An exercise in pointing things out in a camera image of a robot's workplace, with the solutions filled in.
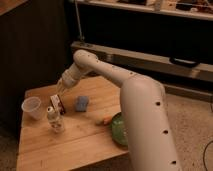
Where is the black white eraser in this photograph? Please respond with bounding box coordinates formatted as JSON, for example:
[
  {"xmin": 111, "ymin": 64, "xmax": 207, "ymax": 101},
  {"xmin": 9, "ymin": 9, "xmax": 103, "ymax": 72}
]
[{"xmin": 50, "ymin": 94, "xmax": 65, "ymax": 115}]

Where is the blue sponge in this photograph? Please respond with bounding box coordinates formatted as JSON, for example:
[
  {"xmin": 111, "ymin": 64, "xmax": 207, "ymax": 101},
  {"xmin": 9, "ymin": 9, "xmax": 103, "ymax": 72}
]
[{"xmin": 75, "ymin": 96, "xmax": 89, "ymax": 112}]

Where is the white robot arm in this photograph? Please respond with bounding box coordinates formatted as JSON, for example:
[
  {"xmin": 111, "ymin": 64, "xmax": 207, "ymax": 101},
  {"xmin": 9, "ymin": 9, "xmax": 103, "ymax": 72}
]
[{"xmin": 57, "ymin": 50, "xmax": 183, "ymax": 171}]

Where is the clear plastic cup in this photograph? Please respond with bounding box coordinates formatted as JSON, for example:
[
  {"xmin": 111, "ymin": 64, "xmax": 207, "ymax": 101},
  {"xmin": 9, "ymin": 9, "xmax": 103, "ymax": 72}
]
[{"xmin": 21, "ymin": 96, "xmax": 43, "ymax": 120}]

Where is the clear plastic bottle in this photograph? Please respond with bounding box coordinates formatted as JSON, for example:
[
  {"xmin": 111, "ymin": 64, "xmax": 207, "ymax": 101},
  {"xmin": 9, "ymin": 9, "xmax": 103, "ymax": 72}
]
[{"xmin": 47, "ymin": 106, "xmax": 65, "ymax": 133}]

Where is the wooden table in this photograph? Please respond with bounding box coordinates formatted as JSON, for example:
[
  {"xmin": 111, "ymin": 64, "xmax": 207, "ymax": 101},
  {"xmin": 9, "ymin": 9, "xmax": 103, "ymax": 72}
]
[{"xmin": 17, "ymin": 76, "xmax": 127, "ymax": 171}]

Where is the metal pole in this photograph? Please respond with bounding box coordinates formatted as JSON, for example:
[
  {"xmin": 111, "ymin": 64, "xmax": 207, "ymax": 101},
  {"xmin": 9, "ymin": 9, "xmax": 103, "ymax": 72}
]
[{"xmin": 74, "ymin": 0, "xmax": 84, "ymax": 43}]

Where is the small orange carrot toy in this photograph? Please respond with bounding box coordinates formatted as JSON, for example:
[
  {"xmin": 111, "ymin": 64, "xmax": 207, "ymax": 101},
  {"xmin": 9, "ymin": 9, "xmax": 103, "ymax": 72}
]
[{"xmin": 95, "ymin": 116, "xmax": 112, "ymax": 126}]

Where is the green plate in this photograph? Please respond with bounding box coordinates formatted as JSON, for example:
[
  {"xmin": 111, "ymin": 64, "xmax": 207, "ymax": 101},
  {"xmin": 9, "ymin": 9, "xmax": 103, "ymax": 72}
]
[{"xmin": 110, "ymin": 113, "xmax": 128, "ymax": 146}]

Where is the grey long case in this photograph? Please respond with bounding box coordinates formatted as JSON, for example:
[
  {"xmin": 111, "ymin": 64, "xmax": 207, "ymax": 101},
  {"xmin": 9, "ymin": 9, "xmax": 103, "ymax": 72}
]
[{"xmin": 71, "ymin": 41, "xmax": 213, "ymax": 82}]

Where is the cluttered shelf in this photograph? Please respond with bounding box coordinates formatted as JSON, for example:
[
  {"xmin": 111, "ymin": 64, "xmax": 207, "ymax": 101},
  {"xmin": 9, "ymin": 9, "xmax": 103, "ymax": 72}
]
[{"xmin": 69, "ymin": 0, "xmax": 213, "ymax": 21}]

